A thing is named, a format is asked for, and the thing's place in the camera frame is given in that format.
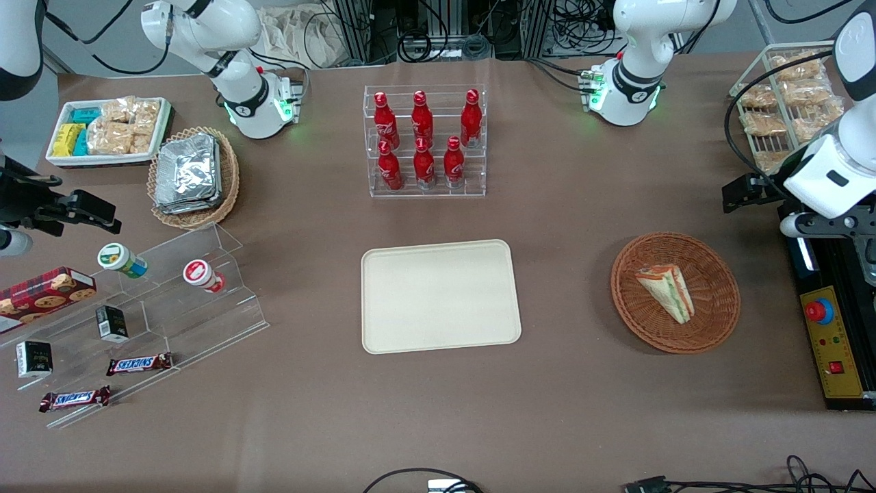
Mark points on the brown chocolate bar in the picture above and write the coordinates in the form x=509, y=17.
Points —
x=139, y=363
x=74, y=398

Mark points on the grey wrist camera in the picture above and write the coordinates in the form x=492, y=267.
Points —
x=14, y=243
x=797, y=225

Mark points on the green-lid yogurt cup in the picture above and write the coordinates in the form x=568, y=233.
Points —
x=116, y=258

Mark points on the silver foil pack stack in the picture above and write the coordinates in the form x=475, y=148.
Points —
x=188, y=171

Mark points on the cream plastic tray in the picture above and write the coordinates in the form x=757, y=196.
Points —
x=438, y=294

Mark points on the white rectangular snack tray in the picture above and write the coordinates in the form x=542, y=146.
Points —
x=102, y=160

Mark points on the beige cloth bag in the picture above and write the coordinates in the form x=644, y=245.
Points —
x=294, y=34

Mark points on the clear rice cracker pack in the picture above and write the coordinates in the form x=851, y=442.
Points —
x=118, y=109
x=142, y=139
x=109, y=139
x=146, y=113

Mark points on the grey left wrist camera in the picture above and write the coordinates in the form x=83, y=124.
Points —
x=797, y=225

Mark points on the oval tan wicker basket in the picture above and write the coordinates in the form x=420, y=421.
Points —
x=230, y=185

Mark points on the small black box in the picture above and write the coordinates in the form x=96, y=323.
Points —
x=111, y=324
x=34, y=359

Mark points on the clear acrylic bottle rack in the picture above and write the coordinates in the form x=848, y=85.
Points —
x=479, y=186

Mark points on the round brown wicker basket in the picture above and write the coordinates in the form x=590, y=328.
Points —
x=715, y=301

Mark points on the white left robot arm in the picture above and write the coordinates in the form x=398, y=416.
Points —
x=636, y=41

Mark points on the wrapped bread pack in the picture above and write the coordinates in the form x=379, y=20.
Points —
x=772, y=161
x=807, y=92
x=797, y=66
x=814, y=122
x=763, y=124
x=756, y=96

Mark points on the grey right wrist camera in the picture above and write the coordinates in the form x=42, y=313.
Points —
x=14, y=243

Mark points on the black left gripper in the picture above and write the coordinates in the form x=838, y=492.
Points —
x=771, y=189

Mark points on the teal snack pack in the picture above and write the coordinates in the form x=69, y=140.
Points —
x=81, y=142
x=85, y=116

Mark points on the red emergency stop button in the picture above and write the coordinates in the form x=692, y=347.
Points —
x=819, y=311

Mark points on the black yellow control box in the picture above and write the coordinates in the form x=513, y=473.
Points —
x=831, y=370

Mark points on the plastic-wrapped triangle sandwich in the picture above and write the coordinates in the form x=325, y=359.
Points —
x=667, y=291

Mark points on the clear acrylic step display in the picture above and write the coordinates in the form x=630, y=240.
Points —
x=205, y=322

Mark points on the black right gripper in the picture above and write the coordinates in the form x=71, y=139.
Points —
x=20, y=200

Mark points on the red-lid yogurt cup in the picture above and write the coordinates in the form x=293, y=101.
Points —
x=198, y=273

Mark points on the yellow snack pack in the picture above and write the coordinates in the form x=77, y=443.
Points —
x=67, y=140

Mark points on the red cola bottle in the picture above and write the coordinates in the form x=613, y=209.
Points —
x=385, y=123
x=390, y=171
x=424, y=168
x=422, y=120
x=454, y=164
x=471, y=120

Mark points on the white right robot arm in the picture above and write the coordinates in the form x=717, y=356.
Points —
x=205, y=27

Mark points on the red cookie box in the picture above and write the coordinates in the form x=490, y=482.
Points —
x=41, y=294

